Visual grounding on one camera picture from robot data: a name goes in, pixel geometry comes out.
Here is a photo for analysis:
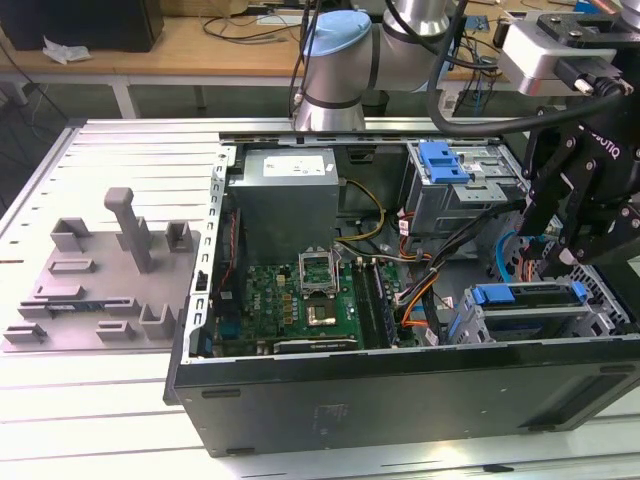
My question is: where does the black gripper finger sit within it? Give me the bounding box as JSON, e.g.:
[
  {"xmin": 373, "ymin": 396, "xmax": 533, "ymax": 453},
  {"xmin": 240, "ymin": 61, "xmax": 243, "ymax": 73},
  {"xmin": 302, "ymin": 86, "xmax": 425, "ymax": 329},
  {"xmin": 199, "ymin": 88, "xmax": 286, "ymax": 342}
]
[
  {"xmin": 542, "ymin": 199, "xmax": 640, "ymax": 279},
  {"xmin": 517, "ymin": 119, "xmax": 601, "ymax": 237}
]

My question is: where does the orange black power wire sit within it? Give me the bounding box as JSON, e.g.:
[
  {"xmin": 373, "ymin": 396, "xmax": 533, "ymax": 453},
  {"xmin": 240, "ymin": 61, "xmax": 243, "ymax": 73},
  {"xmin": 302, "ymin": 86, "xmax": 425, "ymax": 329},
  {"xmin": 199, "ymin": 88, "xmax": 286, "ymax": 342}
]
[{"xmin": 517, "ymin": 244, "xmax": 546, "ymax": 281}]

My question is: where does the blue data wire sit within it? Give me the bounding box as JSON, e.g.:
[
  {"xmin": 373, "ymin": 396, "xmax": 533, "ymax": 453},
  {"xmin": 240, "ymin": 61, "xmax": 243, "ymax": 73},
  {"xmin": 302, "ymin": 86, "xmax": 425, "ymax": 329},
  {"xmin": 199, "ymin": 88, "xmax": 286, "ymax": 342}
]
[{"xmin": 492, "ymin": 230, "xmax": 531, "ymax": 289}]

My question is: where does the hard disk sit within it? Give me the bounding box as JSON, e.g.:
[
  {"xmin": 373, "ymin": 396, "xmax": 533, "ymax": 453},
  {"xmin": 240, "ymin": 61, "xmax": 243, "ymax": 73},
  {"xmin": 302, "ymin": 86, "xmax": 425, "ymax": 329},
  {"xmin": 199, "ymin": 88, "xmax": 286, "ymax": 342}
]
[{"xmin": 447, "ymin": 281, "xmax": 587, "ymax": 346}]

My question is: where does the metal disk bay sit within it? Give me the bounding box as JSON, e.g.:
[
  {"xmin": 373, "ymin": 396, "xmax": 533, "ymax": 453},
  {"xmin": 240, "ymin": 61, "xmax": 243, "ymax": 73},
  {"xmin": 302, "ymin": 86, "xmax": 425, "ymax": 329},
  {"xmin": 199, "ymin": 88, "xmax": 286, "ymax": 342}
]
[{"xmin": 462, "ymin": 279, "xmax": 629, "ymax": 346}]

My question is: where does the blue plastic drive latch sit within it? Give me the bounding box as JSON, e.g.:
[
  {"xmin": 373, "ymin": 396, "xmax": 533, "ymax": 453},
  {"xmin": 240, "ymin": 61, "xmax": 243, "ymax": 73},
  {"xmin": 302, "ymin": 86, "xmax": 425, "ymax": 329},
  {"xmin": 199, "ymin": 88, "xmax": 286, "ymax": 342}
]
[{"xmin": 419, "ymin": 142, "xmax": 471, "ymax": 185}]

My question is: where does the metal optical drive cage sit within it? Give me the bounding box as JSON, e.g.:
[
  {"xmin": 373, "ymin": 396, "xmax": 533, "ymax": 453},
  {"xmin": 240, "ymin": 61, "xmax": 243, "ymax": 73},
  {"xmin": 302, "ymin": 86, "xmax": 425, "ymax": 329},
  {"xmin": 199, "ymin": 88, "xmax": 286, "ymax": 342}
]
[{"xmin": 404, "ymin": 142, "xmax": 531, "ymax": 251}]

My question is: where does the blue cardboard box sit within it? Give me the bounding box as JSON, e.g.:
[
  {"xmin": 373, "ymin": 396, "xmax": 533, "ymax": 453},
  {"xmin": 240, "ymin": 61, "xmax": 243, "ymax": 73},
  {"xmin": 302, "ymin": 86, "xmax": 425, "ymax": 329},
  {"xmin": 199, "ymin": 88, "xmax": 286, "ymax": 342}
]
[{"xmin": 573, "ymin": 0, "xmax": 621, "ymax": 16}]

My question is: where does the black waste bin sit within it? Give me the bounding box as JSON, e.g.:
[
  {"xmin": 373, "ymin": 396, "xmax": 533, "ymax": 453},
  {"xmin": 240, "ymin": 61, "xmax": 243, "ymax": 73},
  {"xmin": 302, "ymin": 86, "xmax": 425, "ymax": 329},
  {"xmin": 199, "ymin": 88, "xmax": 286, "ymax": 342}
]
[{"xmin": 362, "ymin": 88, "xmax": 390, "ymax": 119}]

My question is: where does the black RAM slot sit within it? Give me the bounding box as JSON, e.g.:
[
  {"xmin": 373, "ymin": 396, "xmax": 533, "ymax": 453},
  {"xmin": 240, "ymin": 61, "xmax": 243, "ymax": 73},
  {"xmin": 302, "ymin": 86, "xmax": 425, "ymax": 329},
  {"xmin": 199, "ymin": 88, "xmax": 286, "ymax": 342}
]
[
  {"xmin": 370, "ymin": 258, "xmax": 401, "ymax": 347},
  {"xmin": 352, "ymin": 258, "xmax": 387, "ymax": 350}
]

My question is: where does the metal socket cover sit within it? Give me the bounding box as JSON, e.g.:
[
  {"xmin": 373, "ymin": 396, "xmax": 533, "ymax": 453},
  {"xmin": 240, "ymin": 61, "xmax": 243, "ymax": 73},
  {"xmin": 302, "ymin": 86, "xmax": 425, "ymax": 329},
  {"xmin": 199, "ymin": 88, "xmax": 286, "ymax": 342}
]
[{"xmin": 297, "ymin": 247, "xmax": 341, "ymax": 297}]

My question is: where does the grey power supply unit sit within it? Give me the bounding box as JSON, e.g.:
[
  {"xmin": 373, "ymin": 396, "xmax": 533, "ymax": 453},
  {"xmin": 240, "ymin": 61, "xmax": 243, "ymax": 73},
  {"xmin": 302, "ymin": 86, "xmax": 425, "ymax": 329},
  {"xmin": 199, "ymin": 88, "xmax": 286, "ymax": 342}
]
[{"xmin": 227, "ymin": 148, "xmax": 341, "ymax": 251}]

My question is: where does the CPU socket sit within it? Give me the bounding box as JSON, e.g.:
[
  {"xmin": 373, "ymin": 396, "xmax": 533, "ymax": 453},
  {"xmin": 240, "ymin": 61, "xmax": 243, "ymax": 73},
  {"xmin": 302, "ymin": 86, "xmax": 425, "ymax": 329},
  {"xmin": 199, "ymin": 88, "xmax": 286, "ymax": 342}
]
[{"xmin": 304, "ymin": 294, "xmax": 341, "ymax": 329}]

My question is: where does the black graphics card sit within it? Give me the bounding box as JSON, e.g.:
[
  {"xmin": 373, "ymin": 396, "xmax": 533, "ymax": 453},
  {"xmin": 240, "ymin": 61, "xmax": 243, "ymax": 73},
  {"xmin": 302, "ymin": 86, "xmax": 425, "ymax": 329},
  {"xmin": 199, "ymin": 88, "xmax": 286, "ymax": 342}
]
[{"xmin": 257, "ymin": 335, "xmax": 361, "ymax": 357}]

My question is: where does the black open PC case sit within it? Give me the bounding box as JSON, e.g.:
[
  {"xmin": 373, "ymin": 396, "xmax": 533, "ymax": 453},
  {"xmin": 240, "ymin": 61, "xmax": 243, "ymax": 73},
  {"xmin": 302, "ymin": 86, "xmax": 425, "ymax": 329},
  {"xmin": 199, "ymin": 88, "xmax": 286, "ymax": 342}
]
[{"xmin": 163, "ymin": 128, "xmax": 640, "ymax": 459}]

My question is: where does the green motherboard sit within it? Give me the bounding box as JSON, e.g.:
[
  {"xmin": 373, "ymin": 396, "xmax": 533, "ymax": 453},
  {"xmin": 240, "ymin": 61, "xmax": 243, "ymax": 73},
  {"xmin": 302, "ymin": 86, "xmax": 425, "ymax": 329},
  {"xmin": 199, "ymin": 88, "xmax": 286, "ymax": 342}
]
[{"xmin": 212, "ymin": 249, "xmax": 421, "ymax": 357}]

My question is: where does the brown cardboard piece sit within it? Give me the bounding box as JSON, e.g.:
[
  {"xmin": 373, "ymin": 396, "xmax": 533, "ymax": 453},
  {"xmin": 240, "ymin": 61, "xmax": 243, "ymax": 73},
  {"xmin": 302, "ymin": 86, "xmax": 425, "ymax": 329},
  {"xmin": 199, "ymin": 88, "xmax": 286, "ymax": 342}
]
[{"xmin": 199, "ymin": 0, "xmax": 251, "ymax": 16}]

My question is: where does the wooden desk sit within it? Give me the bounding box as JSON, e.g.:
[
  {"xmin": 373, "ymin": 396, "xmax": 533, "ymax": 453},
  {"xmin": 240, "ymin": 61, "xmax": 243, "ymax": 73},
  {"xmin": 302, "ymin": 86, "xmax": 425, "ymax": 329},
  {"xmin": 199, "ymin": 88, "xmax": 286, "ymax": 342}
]
[{"xmin": 0, "ymin": 0, "xmax": 640, "ymax": 119}]

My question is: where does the grey parts rack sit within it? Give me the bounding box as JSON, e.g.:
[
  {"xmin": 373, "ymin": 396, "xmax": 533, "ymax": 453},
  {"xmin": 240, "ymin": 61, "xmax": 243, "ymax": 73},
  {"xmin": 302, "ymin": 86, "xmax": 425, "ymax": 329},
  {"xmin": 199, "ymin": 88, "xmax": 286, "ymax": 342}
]
[{"xmin": 2, "ymin": 187, "xmax": 202, "ymax": 355}]

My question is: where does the large black box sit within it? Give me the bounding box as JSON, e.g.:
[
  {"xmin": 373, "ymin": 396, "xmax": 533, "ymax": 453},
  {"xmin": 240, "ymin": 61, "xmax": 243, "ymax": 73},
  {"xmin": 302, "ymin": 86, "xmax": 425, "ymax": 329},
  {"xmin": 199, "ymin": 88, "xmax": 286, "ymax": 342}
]
[{"xmin": 0, "ymin": 0, "xmax": 165, "ymax": 54}]

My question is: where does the RAM stick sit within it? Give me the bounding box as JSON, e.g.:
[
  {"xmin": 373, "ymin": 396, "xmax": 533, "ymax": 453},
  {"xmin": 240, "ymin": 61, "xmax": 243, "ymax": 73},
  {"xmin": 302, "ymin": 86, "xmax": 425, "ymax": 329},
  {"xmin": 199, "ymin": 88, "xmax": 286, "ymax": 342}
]
[{"xmin": 44, "ymin": 299, "xmax": 110, "ymax": 314}]

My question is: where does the white crumpled wrapper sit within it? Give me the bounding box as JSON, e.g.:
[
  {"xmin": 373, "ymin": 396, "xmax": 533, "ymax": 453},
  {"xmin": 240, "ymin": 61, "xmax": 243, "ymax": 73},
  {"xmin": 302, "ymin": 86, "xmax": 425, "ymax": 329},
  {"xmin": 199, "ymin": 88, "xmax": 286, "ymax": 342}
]
[{"xmin": 42, "ymin": 35, "xmax": 94, "ymax": 65}]

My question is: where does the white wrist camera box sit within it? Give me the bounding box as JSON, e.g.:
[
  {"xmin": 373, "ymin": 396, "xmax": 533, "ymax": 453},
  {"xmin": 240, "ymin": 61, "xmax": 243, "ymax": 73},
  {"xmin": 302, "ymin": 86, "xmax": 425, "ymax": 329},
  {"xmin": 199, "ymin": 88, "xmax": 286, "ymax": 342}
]
[{"xmin": 501, "ymin": 13, "xmax": 624, "ymax": 96}]

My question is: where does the thick black cable bundle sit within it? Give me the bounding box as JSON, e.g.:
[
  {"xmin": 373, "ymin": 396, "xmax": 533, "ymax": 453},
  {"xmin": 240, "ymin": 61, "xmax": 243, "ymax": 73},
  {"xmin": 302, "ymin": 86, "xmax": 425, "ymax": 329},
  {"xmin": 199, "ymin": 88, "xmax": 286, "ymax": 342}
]
[{"xmin": 394, "ymin": 199, "xmax": 529, "ymax": 346}]

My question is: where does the thick black camera cable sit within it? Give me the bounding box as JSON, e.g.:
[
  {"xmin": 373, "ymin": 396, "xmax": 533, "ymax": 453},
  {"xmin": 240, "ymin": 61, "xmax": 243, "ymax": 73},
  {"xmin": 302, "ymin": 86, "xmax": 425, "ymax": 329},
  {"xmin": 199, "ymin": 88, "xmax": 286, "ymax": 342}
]
[{"xmin": 427, "ymin": 0, "xmax": 626, "ymax": 136}]

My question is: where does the yellow orange wire bundle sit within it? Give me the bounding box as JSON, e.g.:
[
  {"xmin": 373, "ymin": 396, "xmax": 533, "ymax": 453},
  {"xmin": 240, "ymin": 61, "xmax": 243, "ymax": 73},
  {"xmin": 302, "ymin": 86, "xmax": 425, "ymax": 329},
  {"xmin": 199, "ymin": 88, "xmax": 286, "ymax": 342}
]
[{"xmin": 394, "ymin": 272, "xmax": 437, "ymax": 307}]

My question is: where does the orange flat cable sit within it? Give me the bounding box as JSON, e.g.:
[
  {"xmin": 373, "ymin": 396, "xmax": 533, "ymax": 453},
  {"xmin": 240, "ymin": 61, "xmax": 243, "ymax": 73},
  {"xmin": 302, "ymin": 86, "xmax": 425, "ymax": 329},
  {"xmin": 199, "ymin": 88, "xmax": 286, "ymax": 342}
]
[{"xmin": 399, "ymin": 298, "xmax": 436, "ymax": 331}]

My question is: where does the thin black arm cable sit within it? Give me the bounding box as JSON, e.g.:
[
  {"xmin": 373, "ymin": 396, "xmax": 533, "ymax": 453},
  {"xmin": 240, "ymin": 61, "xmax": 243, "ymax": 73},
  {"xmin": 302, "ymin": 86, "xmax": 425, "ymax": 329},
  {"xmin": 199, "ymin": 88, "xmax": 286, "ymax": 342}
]
[{"xmin": 288, "ymin": 0, "xmax": 324, "ymax": 119}]

